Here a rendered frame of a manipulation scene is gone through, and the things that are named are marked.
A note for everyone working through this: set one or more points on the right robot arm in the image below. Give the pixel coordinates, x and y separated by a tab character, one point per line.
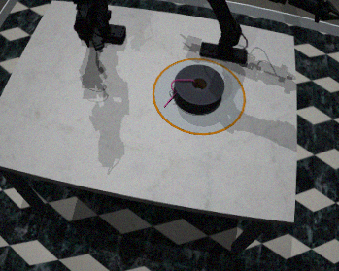
100	9

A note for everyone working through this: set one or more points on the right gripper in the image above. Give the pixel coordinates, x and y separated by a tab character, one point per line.
97	40

